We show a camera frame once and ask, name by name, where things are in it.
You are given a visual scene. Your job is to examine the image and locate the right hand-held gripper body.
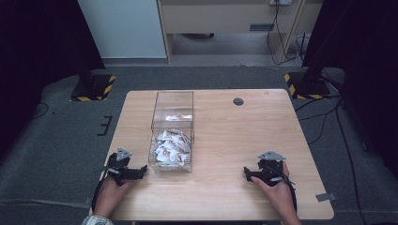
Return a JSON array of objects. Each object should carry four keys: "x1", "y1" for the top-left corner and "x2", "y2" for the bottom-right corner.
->
[{"x1": 256, "y1": 150, "x2": 287, "y2": 188}]

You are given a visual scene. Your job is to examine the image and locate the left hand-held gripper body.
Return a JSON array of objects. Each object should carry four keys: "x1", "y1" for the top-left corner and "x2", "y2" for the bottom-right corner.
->
[{"x1": 104, "y1": 147, "x2": 133, "y2": 188}]

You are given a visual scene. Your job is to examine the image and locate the person's right hand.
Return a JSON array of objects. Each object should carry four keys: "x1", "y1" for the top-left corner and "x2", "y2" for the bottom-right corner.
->
[{"x1": 251, "y1": 160, "x2": 298, "y2": 218}]

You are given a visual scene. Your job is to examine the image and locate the person's left hand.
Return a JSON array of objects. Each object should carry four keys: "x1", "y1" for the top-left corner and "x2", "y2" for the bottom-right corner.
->
[{"x1": 93, "y1": 175, "x2": 133, "y2": 218}]

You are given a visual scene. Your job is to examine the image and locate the pile of white packets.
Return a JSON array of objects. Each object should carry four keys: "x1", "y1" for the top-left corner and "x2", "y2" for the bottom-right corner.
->
[{"x1": 151, "y1": 128, "x2": 192, "y2": 167}]

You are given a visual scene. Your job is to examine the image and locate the clear plastic box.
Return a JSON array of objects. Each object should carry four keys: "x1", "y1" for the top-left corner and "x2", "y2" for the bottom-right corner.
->
[{"x1": 147, "y1": 90, "x2": 195, "y2": 173}]

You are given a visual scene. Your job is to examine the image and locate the grey tape piece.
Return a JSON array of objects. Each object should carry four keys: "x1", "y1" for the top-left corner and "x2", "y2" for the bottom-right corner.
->
[{"x1": 314, "y1": 192, "x2": 338, "y2": 203}]

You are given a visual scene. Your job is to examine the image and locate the black stand base yellow stripes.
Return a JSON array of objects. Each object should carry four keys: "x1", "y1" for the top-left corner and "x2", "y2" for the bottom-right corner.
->
[
  {"x1": 283, "y1": 64, "x2": 332, "y2": 100},
  {"x1": 69, "y1": 69, "x2": 117, "y2": 102}
]

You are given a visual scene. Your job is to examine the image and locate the black curtain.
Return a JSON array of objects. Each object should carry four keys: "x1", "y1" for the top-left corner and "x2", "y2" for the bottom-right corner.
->
[
  {"x1": 301, "y1": 0, "x2": 398, "y2": 179},
  {"x1": 0, "y1": 0, "x2": 106, "y2": 160}
]

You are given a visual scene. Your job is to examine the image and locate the white cabinet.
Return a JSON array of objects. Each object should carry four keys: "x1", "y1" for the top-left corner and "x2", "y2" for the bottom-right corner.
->
[{"x1": 77, "y1": 0, "x2": 167, "y2": 59}]

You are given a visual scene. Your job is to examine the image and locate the light wooden desk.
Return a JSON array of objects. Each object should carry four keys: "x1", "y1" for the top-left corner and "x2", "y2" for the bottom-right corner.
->
[{"x1": 157, "y1": 0, "x2": 324, "y2": 65}]

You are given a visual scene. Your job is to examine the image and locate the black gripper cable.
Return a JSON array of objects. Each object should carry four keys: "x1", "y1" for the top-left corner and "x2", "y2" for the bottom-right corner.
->
[
  {"x1": 268, "y1": 167, "x2": 299, "y2": 214},
  {"x1": 90, "y1": 170, "x2": 111, "y2": 214}
]

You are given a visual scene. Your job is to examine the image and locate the thin black floor cable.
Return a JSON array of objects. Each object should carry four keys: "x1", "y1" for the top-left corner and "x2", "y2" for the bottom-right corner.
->
[{"x1": 31, "y1": 102, "x2": 50, "y2": 120}]

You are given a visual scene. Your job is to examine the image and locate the black hanging cable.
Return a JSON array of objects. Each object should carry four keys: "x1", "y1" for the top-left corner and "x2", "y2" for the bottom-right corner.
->
[{"x1": 266, "y1": 1, "x2": 306, "y2": 67}]

